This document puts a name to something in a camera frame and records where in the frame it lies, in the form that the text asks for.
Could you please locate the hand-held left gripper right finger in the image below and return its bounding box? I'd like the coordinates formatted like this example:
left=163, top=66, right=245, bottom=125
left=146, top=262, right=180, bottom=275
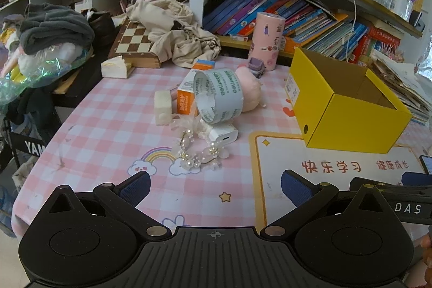
left=258, top=169, right=401, bottom=240

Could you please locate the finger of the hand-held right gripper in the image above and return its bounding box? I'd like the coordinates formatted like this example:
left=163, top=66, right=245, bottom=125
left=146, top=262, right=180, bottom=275
left=349, top=177, right=404, bottom=194
left=401, top=171, right=432, bottom=188

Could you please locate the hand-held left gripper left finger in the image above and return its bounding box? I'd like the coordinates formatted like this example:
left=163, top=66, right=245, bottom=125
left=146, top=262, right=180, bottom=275
left=30, top=171, right=173, bottom=240

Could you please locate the yellow cardboard box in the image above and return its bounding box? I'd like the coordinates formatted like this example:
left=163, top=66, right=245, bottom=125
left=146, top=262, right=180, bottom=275
left=288, top=47, right=422, bottom=154

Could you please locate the pearl flower hair accessory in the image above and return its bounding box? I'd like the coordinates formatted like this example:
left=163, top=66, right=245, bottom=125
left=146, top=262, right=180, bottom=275
left=169, top=114, right=230, bottom=175

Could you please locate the white rectangular block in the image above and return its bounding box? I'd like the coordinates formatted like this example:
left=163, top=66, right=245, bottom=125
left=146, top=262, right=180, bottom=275
left=154, top=90, right=173, bottom=126

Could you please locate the white charger adapter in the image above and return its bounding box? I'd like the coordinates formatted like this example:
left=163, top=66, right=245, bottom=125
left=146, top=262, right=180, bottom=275
left=201, top=122, right=239, bottom=144

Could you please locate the pink plush toy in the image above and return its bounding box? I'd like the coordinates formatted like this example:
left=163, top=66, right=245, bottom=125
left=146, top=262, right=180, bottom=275
left=234, top=66, right=267, bottom=113

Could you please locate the orange white toothpaste box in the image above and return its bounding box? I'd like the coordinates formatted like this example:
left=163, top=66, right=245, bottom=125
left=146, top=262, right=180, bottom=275
left=176, top=59, right=217, bottom=117

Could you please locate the grey white tape roll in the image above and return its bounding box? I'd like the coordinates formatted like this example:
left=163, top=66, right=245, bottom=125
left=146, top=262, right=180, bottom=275
left=192, top=68, right=244, bottom=125

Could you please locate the purple toy car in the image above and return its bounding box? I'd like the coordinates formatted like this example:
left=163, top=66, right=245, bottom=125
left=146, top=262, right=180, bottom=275
left=249, top=57, right=267, bottom=79

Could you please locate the silver white storage container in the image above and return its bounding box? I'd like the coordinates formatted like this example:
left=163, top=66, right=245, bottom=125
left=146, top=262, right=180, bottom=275
left=391, top=0, right=414, bottom=22

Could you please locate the person's right hand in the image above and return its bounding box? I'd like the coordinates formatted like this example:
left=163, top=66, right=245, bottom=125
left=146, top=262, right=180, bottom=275
left=420, top=233, right=432, bottom=270

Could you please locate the black smartphone with list screen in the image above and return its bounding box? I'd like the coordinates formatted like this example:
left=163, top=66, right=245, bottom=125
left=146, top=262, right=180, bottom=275
left=419, top=155, right=432, bottom=175

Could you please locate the pink checked tablecloth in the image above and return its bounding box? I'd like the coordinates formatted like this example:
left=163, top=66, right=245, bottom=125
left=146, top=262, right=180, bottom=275
left=10, top=55, right=432, bottom=241

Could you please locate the stack of papers and booklets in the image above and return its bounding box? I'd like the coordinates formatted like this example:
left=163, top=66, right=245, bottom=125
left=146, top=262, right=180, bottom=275
left=369, top=50, right=432, bottom=127

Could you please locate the black stand with white letters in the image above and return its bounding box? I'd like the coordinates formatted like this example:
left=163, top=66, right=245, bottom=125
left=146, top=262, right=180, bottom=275
left=0, top=119, right=51, bottom=170

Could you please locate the white tissue pack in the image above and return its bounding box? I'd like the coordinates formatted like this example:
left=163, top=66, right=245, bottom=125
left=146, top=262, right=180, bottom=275
left=100, top=55, right=136, bottom=79

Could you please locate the wooden chessboard box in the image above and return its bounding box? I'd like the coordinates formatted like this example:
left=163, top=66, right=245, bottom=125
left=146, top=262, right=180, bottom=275
left=107, top=16, right=162, bottom=69

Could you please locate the orange flat box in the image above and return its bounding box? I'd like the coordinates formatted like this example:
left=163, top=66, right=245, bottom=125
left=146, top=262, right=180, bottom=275
left=283, top=36, right=306, bottom=53

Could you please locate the iridescent plastic wrap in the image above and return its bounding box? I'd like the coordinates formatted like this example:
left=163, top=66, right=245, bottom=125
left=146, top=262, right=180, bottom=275
left=0, top=45, right=94, bottom=104

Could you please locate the pink printed canister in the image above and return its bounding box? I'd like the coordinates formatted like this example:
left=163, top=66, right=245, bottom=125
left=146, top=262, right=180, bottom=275
left=248, top=12, right=286, bottom=72

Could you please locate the small black device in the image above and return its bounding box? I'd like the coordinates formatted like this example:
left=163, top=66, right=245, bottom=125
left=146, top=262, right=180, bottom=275
left=412, top=11, right=426, bottom=32

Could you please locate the beige canvas bag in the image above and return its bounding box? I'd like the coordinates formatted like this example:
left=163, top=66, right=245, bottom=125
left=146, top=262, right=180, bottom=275
left=126, top=0, right=221, bottom=69

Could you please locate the dark brown bag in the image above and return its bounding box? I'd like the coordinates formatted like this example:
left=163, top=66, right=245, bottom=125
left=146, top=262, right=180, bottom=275
left=86, top=9, right=117, bottom=39

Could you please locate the row of leaning children's books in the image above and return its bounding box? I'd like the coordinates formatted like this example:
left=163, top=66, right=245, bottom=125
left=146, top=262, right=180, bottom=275
left=202, top=0, right=402, bottom=67

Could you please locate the grey folded cloth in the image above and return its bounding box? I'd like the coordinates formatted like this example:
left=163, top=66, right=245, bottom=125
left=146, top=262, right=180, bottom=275
left=18, top=3, right=96, bottom=56

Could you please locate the white charging cable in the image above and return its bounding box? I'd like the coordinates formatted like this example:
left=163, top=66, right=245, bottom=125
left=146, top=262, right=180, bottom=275
left=325, top=0, right=357, bottom=62

